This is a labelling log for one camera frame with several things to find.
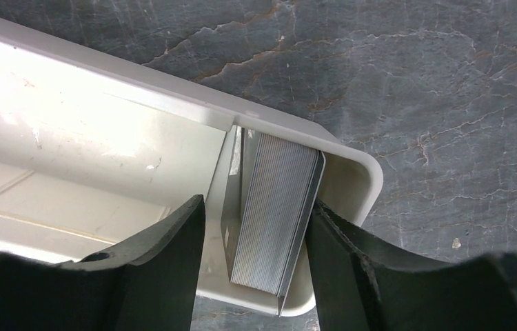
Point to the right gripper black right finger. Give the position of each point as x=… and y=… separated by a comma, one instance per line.
x=362, y=282

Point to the white plastic tray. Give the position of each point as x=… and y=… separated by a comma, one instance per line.
x=94, y=149

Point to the stack of credit cards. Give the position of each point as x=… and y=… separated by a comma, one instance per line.
x=270, y=193

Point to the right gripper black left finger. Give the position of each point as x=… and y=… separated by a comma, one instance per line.
x=145, y=282

